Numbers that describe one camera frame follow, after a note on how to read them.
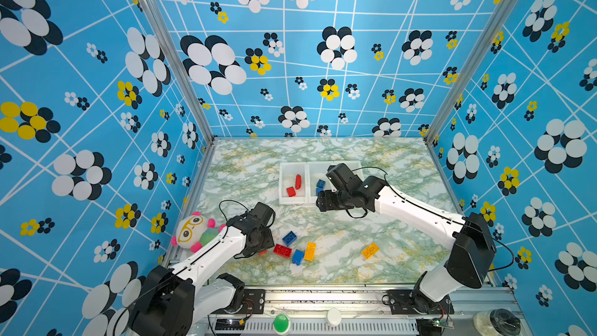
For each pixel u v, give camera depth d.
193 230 0.82
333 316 0.66
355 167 0.74
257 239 0.63
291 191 0.99
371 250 0.83
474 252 0.42
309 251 0.84
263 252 0.84
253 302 0.73
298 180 1.02
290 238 0.86
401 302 0.72
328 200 0.71
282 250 0.84
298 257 0.81
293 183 1.02
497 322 0.62
